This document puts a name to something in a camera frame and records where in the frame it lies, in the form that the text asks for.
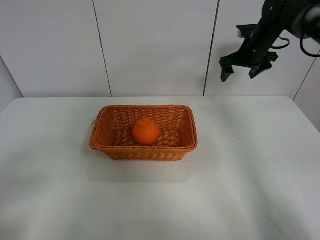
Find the orange fruit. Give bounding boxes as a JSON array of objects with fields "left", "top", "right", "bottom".
[{"left": 132, "top": 117, "right": 160, "bottom": 145}]

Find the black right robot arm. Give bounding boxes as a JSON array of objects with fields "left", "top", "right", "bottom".
[{"left": 219, "top": 0, "right": 320, "bottom": 82}]

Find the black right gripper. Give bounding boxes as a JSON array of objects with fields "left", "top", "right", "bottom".
[{"left": 219, "top": 23, "right": 284, "bottom": 83}]

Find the black cable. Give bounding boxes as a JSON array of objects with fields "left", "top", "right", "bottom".
[{"left": 271, "top": 29, "right": 320, "bottom": 57}]

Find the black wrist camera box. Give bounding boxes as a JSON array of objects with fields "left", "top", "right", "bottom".
[{"left": 236, "top": 24, "right": 257, "bottom": 39}]

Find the orange wicker basket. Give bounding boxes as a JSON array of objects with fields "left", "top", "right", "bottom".
[{"left": 89, "top": 105, "right": 198, "bottom": 161}]

